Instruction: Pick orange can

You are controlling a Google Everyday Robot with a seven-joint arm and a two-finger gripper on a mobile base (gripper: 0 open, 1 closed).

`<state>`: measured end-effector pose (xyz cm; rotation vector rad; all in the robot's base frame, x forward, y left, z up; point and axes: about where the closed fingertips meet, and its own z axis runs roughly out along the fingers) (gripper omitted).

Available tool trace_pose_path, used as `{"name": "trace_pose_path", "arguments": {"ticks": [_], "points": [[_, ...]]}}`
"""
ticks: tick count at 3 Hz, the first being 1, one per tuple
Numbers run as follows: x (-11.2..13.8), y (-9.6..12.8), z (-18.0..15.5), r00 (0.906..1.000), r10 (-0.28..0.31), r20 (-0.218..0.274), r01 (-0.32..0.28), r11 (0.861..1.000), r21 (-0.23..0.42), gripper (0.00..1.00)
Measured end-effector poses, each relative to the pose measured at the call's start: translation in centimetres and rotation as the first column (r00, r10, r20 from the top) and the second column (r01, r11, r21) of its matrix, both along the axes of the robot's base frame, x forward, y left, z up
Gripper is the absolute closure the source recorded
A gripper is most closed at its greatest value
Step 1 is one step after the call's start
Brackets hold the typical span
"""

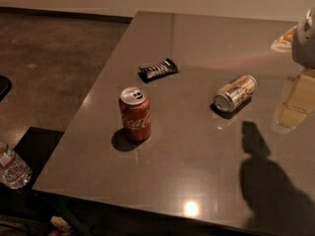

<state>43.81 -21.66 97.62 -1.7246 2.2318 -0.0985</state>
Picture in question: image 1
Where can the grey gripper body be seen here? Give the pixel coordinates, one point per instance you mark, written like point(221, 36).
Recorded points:
point(305, 43)

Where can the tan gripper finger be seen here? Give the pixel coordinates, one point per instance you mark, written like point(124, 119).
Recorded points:
point(284, 42)
point(296, 102)

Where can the orange soda can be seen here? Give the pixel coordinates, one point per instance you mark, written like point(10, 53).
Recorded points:
point(232, 95)

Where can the red Coca-Cola can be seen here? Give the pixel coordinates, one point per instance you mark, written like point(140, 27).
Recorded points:
point(135, 106)

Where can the black snack bar wrapper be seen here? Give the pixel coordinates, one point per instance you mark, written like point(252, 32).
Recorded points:
point(160, 70)

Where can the black object at left edge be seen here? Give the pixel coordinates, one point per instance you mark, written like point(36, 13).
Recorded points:
point(5, 86)

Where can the clear plastic water bottle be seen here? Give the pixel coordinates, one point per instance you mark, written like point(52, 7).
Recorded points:
point(14, 172)

